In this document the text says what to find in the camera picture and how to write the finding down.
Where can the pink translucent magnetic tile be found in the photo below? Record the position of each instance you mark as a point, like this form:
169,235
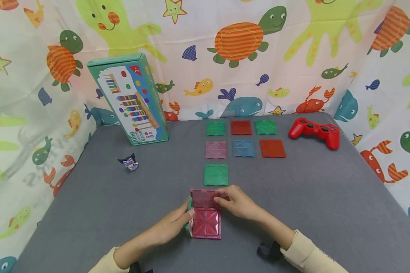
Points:
215,149
204,198
206,224

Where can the person's right index finger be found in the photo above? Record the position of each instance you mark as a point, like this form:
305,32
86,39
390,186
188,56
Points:
222,198

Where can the person's left hand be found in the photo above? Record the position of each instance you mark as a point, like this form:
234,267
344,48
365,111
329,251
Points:
171,227

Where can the blue translucent magnetic tile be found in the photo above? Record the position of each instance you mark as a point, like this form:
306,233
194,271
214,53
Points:
243,148

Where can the person's left forearm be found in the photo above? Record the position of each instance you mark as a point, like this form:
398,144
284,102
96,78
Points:
130,256

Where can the person's right hand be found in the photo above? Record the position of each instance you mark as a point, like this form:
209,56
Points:
241,204

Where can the person's right forearm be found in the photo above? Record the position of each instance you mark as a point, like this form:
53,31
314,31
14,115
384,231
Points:
304,250

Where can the person's left fingers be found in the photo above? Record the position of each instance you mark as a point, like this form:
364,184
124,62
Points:
188,203

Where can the green translucent magnetic tile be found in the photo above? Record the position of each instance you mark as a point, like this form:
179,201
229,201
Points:
215,128
187,228
266,127
216,174

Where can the red translucent magnetic tile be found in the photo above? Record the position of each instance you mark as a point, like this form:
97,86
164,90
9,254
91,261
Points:
241,127
272,148

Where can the person's right fingers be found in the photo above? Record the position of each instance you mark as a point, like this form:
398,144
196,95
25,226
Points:
231,189

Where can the red game controller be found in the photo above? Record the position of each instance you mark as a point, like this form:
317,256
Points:
314,131

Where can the small black cat figurine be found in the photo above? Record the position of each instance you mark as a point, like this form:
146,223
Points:
130,163

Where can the person's right thumb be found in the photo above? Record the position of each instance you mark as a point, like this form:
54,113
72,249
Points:
225,206

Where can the person's left thumb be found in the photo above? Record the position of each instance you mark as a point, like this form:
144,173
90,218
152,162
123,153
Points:
190,214

